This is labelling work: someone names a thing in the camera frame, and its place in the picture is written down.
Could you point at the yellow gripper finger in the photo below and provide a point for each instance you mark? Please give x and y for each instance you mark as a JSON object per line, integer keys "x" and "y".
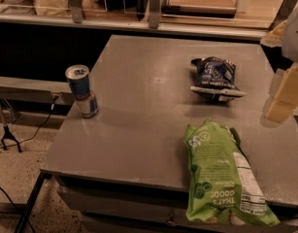
{"x": 274, "y": 38}
{"x": 283, "y": 96}

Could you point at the metal shelf post left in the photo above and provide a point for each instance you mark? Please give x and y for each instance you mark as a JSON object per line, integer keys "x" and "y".
{"x": 76, "y": 10}

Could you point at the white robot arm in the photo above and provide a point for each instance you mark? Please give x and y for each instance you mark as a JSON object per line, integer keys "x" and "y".
{"x": 289, "y": 47}

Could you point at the metal shelf bracket right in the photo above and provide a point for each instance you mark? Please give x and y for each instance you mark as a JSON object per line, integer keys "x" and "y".
{"x": 286, "y": 8}

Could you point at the green chip bag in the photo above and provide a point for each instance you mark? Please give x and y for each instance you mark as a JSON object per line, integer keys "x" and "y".
{"x": 223, "y": 189}

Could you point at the blue chip bag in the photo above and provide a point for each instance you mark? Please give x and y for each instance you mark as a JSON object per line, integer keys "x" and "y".
{"x": 216, "y": 79}

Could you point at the wooden board on shelf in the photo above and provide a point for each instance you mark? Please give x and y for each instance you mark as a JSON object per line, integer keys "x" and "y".
{"x": 199, "y": 8}

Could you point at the black table leg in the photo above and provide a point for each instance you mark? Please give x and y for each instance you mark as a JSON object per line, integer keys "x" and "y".
{"x": 24, "y": 218}

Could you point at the metal shelf post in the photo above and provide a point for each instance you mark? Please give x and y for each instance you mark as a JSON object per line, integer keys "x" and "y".
{"x": 154, "y": 13}
{"x": 76, "y": 10}

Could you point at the metal shelf post middle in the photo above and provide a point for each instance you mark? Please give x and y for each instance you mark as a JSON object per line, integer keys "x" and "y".
{"x": 154, "y": 13}

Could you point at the redbull can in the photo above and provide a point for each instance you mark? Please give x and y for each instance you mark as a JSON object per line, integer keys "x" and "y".
{"x": 79, "y": 83}

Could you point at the black tripod stand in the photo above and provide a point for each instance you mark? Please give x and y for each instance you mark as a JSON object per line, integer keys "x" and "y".
{"x": 7, "y": 134}

